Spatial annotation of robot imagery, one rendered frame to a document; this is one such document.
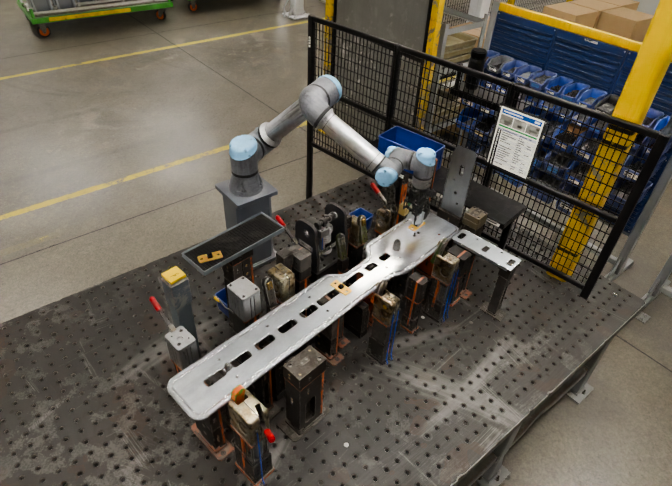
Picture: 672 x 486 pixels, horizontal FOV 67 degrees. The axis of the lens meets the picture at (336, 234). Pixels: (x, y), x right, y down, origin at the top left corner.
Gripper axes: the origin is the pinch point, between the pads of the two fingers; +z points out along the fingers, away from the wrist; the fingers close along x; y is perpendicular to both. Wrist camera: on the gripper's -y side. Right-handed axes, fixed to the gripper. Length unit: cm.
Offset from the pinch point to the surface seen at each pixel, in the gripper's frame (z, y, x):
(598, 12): 9, -432, -91
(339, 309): 7, 55, 7
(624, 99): -54, -59, 45
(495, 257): 7.6, -13.5, 32.1
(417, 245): 7.4, 4.5, 4.8
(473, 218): 2.5, -23.6, 13.8
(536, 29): -31, -190, -50
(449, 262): 3.2, 8.0, 22.6
